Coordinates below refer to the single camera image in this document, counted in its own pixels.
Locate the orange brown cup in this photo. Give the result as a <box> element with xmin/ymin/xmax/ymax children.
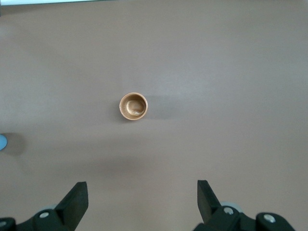
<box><xmin>119</xmin><ymin>92</ymin><xmax>149</xmax><ymax>120</ymax></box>

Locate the white table edge rail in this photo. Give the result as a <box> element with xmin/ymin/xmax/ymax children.
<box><xmin>0</xmin><ymin>0</ymin><xmax>85</xmax><ymax>4</ymax></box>

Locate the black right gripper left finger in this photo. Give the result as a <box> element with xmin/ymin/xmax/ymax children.
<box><xmin>0</xmin><ymin>181</ymin><xmax>89</xmax><ymax>231</ymax></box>

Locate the blue cup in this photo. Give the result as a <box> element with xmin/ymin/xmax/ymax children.
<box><xmin>0</xmin><ymin>134</ymin><xmax>8</xmax><ymax>152</ymax></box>

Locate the brown table cover sheet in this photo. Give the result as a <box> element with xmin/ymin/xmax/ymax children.
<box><xmin>0</xmin><ymin>1</ymin><xmax>308</xmax><ymax>231</ymax></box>

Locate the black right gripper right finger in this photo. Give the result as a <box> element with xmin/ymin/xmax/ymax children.
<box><xmin>193</xmin><ymin>180</ymin><xmax>295</xmax><ymax>231</ymax></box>

